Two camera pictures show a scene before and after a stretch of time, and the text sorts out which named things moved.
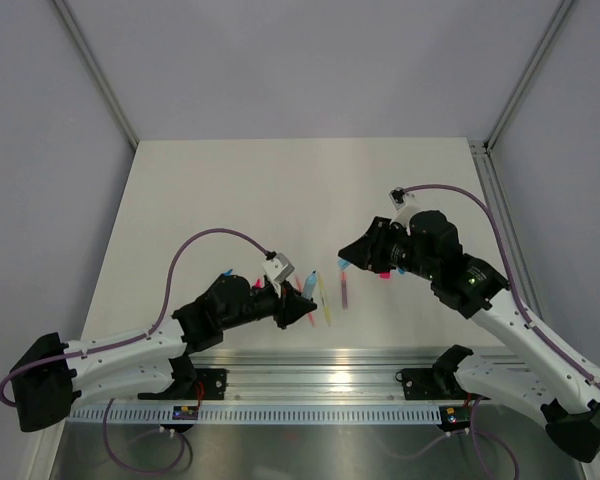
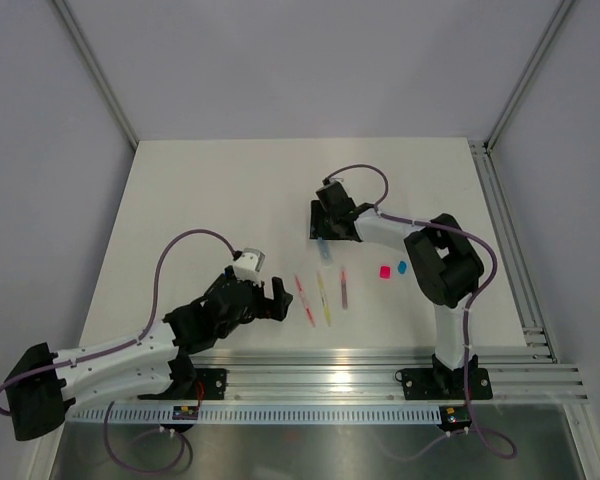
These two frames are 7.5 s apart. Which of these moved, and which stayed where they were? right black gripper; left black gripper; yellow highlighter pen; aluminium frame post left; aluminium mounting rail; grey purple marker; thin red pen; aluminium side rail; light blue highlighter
Moved: light blue highlighter; right black gripper; left black gripper
Stayed: aluminium frame post left; grey purple marker; yellow highlighter pen; thin red pen; aluminium side rail; aluminium mounting rail
